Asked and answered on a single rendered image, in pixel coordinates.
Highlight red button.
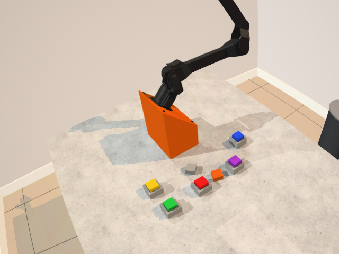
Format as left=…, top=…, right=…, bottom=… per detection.
left=190, top=176, right=212, bottom=197

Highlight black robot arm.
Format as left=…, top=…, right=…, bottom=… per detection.
left=150, top=0, right=250, bottom=111

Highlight green button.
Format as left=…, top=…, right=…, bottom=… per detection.
left=159, top=196, right=182, bottom=218

